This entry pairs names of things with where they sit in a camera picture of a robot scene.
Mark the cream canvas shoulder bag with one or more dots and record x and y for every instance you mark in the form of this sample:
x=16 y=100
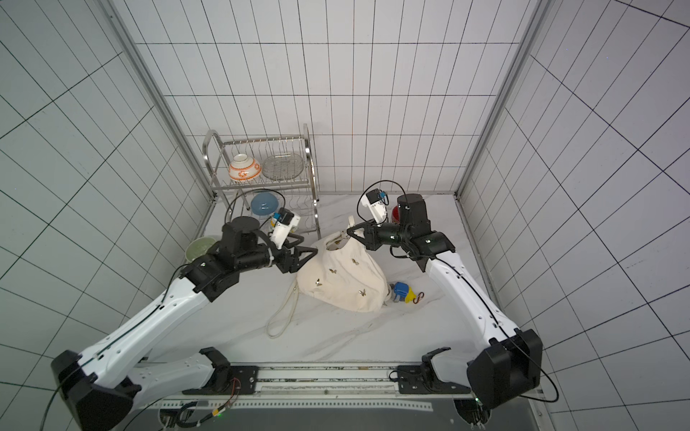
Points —
x=342 y=274

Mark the pale green bowl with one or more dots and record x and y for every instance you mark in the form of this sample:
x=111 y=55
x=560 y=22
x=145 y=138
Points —
x=199 y=247

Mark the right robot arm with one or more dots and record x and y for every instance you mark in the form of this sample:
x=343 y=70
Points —
x=498 y=361

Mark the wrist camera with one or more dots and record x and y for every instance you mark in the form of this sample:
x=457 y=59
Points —
x=376 y=201
x=284 y=222

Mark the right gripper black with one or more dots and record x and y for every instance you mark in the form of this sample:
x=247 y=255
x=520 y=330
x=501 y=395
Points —
x=369 y=231

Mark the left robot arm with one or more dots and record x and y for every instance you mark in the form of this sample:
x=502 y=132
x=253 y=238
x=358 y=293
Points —
x=102 y=384

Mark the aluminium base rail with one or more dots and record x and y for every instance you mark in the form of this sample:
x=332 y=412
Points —
x=333 y=384

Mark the clear glass plate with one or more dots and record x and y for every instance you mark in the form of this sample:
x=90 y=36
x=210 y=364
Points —
x=283 y=167

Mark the metal two-tier dish rack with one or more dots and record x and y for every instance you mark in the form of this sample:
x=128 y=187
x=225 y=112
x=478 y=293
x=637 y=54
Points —
x=299 y=195

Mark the orange white patterned bowl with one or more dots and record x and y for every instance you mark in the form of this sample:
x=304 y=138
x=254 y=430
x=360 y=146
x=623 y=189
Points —
x=244 y=167

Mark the blue bowl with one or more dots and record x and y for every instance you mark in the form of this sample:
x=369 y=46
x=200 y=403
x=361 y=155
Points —
x=264 y=204

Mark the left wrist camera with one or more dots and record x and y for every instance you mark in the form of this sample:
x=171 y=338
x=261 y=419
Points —
x=284 y=222

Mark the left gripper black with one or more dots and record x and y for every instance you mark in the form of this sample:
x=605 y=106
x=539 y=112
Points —
x=294 y=265

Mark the yellow blue plush keychain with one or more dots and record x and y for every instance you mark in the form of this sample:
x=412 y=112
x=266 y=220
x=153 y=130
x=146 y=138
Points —
x=401 y=292

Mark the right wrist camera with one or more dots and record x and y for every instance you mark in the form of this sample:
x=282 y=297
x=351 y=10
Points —
x=376 y=201

